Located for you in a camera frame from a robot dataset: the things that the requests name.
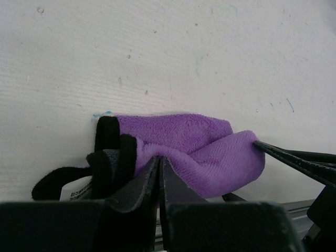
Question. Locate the purple towel black trim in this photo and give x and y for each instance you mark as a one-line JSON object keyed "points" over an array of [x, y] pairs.
{"points": [[205, 153]]}

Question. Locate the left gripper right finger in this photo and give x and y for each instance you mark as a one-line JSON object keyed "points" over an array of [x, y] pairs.
{"points": [[191, 223]]}

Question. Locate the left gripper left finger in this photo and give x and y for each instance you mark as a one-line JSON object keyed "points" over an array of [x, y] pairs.
{"points": [[124, 221]]}

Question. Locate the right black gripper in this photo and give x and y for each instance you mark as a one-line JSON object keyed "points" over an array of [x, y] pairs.
{"points": [[321, 168]]}

